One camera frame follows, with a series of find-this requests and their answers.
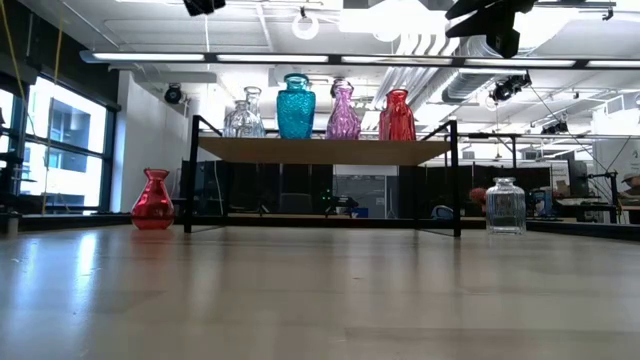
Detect red bulb glass vase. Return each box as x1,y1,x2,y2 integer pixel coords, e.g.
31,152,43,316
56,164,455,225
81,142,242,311
130,168,176,231

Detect long ceiling light strip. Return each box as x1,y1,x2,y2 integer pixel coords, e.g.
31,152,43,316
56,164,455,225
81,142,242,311
79,49,640,71

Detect clear ribbed glass jar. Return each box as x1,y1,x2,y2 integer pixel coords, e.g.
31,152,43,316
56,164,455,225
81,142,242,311
485,176,527,236

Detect pink bulbous vase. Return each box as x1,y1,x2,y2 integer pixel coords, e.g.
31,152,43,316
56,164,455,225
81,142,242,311
329,78,354,99

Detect person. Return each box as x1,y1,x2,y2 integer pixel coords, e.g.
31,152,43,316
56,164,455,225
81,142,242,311
619,172,640,201

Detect wooden shelf with black frame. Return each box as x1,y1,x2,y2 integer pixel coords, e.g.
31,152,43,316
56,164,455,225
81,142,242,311
183,114,462,239

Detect small pink glass vase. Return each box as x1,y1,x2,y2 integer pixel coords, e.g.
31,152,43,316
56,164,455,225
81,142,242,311
325,92,362,141

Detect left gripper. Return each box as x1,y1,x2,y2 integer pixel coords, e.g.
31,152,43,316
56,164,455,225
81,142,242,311
182,0,227,17

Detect teal square glass vase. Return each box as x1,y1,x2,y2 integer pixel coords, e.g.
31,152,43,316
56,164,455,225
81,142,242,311
276,73,317,140

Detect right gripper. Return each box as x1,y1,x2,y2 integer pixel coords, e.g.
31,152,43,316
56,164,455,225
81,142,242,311
444,0,539,59

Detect black partition panels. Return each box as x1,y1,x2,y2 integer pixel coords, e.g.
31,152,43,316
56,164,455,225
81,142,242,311
179,159,551,220

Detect white ring light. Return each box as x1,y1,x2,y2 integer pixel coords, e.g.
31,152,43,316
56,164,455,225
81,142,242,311
291,12,321,42

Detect large window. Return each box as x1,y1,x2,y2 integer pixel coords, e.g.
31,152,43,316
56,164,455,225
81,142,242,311
0,74,121,214

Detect clear flask-shaped glass vase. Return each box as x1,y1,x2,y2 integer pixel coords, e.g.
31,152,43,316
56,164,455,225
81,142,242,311
243,85,267,139

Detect clear round glass vase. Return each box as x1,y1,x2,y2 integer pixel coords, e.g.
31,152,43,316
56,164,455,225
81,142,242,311
223,99,266,139

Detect black ceiling spotlight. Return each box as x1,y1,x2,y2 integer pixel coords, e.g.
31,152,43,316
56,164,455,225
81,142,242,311
163,82,184,106
488,72,534,105

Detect red square glass vase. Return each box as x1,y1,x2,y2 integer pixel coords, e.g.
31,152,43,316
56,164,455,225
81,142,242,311
378,88,417,142

